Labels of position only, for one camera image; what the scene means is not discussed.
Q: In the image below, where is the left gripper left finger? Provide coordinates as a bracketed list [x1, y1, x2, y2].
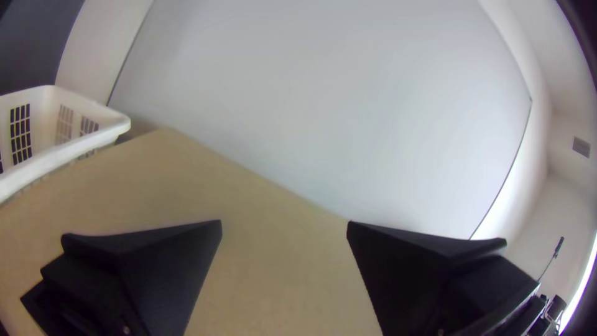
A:
[21, 219, 224, 336]

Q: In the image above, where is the white laundry basket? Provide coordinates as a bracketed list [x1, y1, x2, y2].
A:
[0, 85, 132, 204]

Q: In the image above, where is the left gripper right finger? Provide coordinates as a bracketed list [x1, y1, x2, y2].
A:
[345, 220, 542, 336]

